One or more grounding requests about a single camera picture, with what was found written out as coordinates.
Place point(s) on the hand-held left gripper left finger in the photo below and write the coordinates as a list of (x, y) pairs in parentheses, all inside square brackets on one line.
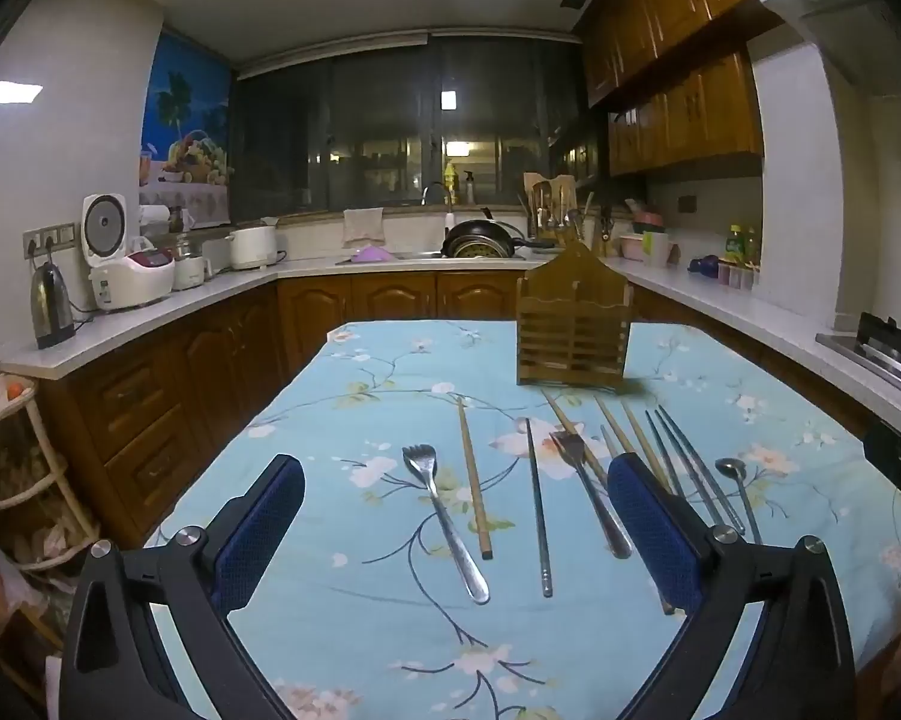
[(263, 532)]

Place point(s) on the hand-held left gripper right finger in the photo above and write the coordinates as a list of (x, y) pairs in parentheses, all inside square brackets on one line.
[(657, 532)]

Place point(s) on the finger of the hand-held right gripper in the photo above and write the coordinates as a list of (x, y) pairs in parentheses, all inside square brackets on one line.
[(900, 469)]

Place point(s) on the metal chopstick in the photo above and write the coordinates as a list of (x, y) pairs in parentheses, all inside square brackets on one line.
[(664, 450), (694, 457)]

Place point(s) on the wooden chopstick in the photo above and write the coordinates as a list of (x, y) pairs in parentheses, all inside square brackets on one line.
[(557, 409), (606, 411), (474, 480), (642, 439)]

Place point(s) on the metal fork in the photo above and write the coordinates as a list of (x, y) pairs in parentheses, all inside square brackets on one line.
[(593, 491), (439, 510)]

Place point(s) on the wooden utensil holder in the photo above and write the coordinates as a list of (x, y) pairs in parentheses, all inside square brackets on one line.
[(570, 322)]

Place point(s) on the gas stove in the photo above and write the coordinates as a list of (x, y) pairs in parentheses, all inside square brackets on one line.
[(882, 349)]

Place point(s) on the wooden base cabinets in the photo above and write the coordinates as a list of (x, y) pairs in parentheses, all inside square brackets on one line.
[(218, 360)]

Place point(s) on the blue floral tablecloth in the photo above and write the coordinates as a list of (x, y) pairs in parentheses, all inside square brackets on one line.
[(390, 390)]

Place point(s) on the seasoning jar set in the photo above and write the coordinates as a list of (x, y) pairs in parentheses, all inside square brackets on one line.
[(737, 276)]

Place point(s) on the white corner shelf rack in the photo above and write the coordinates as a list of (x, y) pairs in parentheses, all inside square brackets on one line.
[(38, 480)]

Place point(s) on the white kitchen countertop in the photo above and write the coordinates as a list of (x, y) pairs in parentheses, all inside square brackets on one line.
[(195, 301)]

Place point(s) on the yellow green drink bottle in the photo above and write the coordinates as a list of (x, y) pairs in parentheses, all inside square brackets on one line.
[(734, 244)]

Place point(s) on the blue plastic container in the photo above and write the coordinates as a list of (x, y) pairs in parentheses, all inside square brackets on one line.
[(704, 265)]

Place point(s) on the small white cooking pot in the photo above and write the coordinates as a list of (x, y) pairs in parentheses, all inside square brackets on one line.
[(192, 270)]

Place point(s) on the white cup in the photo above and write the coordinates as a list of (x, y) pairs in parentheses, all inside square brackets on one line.
[(656, 249)]

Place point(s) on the white electric pot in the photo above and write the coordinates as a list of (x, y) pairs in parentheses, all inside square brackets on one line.
[(252, 247)]

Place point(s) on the white rice cooker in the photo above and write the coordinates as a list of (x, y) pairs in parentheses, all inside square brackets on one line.
[(132, 277)]

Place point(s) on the purple silicone lid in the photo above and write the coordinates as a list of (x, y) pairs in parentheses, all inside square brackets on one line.
[(372, 255)]

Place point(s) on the stainless steel kettle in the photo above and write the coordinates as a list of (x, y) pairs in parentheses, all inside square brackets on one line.
[(51, 307)]

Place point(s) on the stack of coloured bowls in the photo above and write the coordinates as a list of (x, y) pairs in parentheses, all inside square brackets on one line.
[(649, 221)]

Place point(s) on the beige hanging towel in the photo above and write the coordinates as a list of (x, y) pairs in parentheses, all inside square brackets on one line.
[(363, 226)]

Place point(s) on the kitchen utensil rack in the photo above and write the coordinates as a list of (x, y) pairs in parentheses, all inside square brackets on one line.
[(559, 221)]

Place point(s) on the paper towel roll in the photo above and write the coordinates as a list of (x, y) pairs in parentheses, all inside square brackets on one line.
[(158, 216)]

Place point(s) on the black wok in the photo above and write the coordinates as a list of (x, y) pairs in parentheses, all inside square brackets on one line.
[(480, 236)]

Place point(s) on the wooden cutting boards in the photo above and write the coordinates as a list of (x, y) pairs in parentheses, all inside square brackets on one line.
[(552, 187)]

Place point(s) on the yellow dish soap bottle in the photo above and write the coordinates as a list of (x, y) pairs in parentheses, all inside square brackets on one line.
[(450, 184)]

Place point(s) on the silver range hood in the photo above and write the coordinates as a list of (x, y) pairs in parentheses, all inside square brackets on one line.
[(855, 22)]

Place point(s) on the dark kitchen window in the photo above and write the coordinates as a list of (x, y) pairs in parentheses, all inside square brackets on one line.
[(390, 120)]

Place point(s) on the brown wall switch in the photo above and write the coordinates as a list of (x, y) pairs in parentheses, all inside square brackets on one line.
[(687, 204)]

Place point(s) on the wall power outlet strip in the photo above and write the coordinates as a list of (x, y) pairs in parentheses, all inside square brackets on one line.
[(49, 236)]

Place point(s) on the palm and fruit wall poster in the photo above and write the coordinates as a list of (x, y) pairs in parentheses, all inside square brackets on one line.
[(184, 112)]

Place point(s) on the wooden wall cabinets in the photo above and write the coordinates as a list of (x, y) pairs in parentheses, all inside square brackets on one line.
[(675, 30)]

